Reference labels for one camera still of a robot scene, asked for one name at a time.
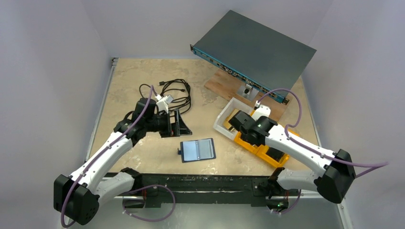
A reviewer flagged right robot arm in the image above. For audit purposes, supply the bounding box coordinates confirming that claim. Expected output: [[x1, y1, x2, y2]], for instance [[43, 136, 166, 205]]
[[229, 111, 356, 204]]

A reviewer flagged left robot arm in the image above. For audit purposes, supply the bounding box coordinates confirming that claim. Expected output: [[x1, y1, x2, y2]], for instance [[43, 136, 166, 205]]
[[53, 98, 192, 228]]

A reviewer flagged gold cards stack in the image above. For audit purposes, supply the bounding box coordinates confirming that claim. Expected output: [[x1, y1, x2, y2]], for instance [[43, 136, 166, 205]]
[[223, 109, 239, 132]]

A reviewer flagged yellow plastic bin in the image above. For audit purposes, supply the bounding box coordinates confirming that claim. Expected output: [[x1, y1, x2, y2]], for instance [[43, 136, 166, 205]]
[[234, 132, 289, 168]]

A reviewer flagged white plastic bin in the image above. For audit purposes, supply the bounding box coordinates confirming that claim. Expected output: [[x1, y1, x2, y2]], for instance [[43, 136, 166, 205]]
[[213, 98, 253, 141]]

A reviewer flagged wooden board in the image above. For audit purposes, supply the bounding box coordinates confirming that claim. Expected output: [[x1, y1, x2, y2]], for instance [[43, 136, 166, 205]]
[[204, 70, 288, 121]]

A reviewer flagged aluminium table frame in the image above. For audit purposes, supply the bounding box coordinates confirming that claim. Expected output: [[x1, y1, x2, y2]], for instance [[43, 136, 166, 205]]
[[57, 57, 353, 229]]

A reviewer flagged black coiled cable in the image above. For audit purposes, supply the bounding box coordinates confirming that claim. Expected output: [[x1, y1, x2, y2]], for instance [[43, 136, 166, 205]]
[[139, 78, 192, 116]]

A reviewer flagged metal stand bracket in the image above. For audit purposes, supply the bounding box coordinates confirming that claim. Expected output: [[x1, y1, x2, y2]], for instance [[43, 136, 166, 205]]
[[237, 84, 259, 101]]

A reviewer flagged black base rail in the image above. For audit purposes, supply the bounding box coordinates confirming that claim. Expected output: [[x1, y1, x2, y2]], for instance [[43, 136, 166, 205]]
[[122, 172, 298, 209]]

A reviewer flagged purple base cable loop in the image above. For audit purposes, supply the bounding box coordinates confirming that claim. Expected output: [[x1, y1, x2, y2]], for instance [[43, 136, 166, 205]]
[[121, 184, 176, 222]]

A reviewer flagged blue network switch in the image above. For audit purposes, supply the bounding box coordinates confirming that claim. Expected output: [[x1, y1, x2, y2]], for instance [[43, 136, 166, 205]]
[[190, 10, 316, 104]]

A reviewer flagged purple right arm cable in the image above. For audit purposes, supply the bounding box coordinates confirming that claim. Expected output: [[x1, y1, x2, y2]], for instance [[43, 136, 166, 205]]
[[255, 88, 390, 179]]

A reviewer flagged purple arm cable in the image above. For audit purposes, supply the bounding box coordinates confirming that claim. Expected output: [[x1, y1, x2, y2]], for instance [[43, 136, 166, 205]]
[[255, 88, 390, 179], [60, 85, 159, 228]]

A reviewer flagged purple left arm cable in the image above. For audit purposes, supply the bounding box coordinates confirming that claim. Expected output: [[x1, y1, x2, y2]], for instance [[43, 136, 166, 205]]
[[60, 85, 159, 228]]

